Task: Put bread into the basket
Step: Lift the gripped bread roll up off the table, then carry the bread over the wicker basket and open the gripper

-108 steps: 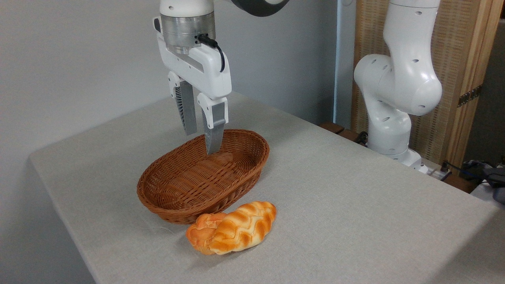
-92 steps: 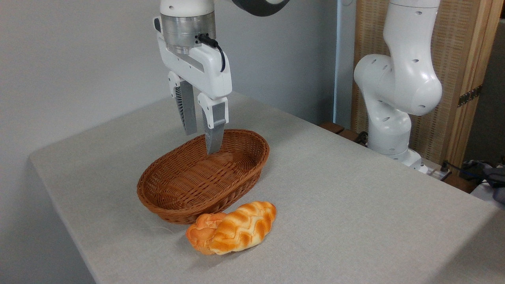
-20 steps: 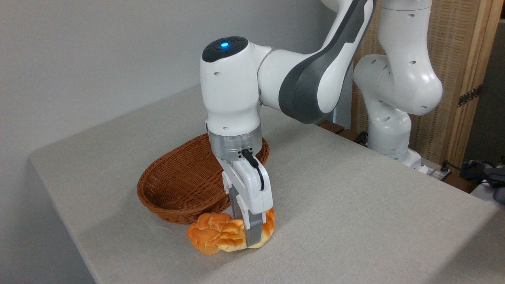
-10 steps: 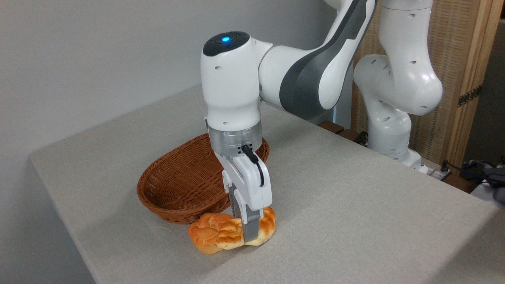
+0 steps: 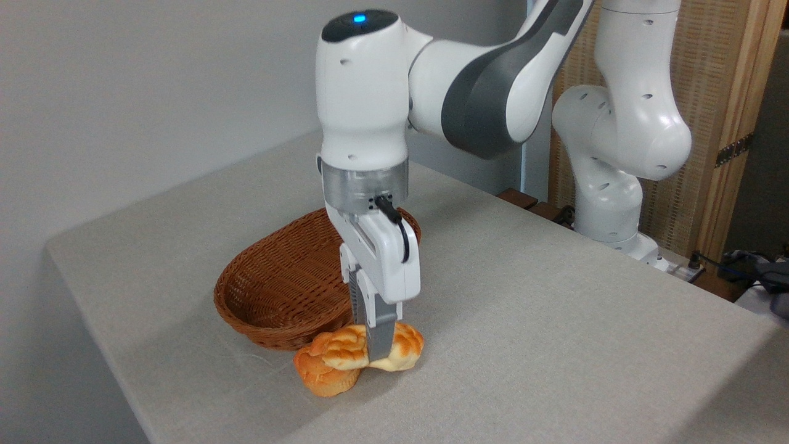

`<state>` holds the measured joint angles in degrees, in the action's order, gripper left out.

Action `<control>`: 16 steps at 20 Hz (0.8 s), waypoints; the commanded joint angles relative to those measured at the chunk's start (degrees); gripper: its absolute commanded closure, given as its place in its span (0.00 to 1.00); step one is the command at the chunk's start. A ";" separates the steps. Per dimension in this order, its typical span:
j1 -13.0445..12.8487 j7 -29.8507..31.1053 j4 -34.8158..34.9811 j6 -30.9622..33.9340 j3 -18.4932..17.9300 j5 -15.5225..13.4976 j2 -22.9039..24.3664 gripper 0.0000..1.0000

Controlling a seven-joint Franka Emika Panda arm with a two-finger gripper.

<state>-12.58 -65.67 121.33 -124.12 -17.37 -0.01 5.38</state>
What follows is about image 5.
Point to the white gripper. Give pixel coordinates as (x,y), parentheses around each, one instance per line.
(391,265)

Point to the long braided bread loaf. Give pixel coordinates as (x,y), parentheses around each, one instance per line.
(342,348)

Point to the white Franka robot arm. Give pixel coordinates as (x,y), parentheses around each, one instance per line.
(622,123)

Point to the round orange bread bun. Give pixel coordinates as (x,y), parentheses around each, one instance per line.
(323,376)

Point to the brown oval wicker basket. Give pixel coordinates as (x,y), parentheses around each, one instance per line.
(277,290)

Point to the grey tablecloth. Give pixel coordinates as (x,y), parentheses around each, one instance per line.
(555,345)

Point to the brown wooden base board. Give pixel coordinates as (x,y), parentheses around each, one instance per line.
(524,201)

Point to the white power strip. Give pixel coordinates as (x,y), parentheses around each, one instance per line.
(685,270)

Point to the dark metal screen hinge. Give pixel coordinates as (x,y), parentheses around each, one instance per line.
(733,150)

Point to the dark grey device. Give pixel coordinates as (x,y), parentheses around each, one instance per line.
(778,290)

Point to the wooden woven folding screen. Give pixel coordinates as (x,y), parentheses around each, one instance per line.
(730,74)

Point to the white vertical post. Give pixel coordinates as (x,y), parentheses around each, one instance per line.
(537,166)

